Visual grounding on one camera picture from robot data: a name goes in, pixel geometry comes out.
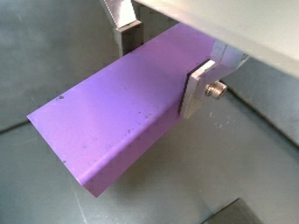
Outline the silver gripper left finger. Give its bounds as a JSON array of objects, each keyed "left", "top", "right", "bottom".
[{"left": 98, "top": 0, "right": 144, "bottom": 56}]

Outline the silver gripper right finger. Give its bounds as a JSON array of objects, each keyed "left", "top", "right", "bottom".
[{"left": 179, "top": 40, "right": 249, "bottom": 119}]

